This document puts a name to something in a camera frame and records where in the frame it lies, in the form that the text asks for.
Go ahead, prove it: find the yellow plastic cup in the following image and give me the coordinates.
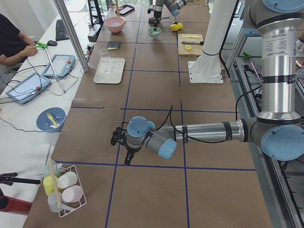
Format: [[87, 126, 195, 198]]
[[43, 175, 55, 196]]

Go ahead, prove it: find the white wire cup rack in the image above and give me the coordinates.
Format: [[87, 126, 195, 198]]
[[48, 160, 87, 218]]

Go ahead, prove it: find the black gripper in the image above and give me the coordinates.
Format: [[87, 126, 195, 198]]
[[110, 122, 141, 165], [147, 7, 163, 31]]

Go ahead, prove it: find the red cylinder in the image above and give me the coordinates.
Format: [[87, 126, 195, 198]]
[[0, 196, 32, 215]]

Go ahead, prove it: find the clear wine glass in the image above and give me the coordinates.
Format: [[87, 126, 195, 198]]
[[99, 48, 112, 74]]

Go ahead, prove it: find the white plastic cup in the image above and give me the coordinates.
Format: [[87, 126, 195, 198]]
[[57, 171, 78, 189]]

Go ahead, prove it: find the aluminium frame post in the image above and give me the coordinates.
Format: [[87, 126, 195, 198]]
[[54, 0, 89, 72]]

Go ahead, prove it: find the black computer mouse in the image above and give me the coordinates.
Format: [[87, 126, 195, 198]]
[[47, 40, 57, 47]]

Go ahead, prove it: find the metal ice scoop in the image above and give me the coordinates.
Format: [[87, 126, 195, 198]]
[[148, 16, 170, 23]]

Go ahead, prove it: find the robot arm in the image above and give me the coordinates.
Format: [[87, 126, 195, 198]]
[[147, 0, 189, 31], [111, 0, 304, 165]]

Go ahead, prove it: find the pink bowl with ice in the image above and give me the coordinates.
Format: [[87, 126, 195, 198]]
[[104, 16, 126, 33]]

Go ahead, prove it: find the mint green bowl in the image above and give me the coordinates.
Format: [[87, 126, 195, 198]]
[[147, 27, 162, 38]]

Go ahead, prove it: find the clear grey plastic cup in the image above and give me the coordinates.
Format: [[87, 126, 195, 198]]
[[47, 192, 62, 212]]

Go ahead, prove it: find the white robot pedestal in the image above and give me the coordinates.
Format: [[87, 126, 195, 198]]
[[188, 0, 238, 84]]

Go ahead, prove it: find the pink plastic cup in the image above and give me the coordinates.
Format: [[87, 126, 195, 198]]
[[62, 185, 83, 202]]

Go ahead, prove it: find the grey folded cloth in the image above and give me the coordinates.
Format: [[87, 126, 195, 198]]
[[106, 41, 121, 50]]

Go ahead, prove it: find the half lemon slice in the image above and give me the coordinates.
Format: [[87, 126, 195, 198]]
[[184, 45, 192, 51]]

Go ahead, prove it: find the blue teach pendant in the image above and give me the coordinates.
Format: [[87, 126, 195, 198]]
[[42, 54, 75, 78], [6, 73, 51, 104]]

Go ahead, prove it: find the grabber stick green tip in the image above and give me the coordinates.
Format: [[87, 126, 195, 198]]
[[36, 42, 66, 94]]

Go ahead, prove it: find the metal handle knife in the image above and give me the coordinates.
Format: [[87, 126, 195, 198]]
[[181, 40, 204, 46]]

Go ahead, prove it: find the black keyboard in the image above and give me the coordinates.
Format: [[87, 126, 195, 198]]
[[55, 19, 69, 41]]

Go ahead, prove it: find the person in black shirt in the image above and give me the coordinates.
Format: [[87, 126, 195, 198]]
[[0, 14, 38, 67]]

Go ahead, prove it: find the blue teach pendant far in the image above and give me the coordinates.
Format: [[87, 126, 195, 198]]
[[42, 54, 75, 78]]

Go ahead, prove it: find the wooden cutting board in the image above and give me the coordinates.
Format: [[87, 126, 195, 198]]
[[178, 34, 204, 56]]

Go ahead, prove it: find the blue teach pendant near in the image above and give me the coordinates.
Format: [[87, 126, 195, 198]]
[[6, 73, 51, 104]]

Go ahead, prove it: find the green plastic cup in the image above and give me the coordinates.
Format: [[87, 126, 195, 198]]
[[43, 162, 61, 178]]

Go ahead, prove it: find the cream bear tray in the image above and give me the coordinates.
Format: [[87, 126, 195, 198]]
[[93, 57, 125, 84]]

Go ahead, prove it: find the yellow lemon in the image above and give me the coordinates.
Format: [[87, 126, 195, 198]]
[[178, 22, 183, 30], [170, 24, 180, 32]]

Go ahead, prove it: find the blue bowl with fork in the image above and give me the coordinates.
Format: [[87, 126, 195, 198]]
[[36, 107, 66, 133]]

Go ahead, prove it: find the yellow plastic knife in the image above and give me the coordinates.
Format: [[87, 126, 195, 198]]
[[181, 35, 200, 38]]

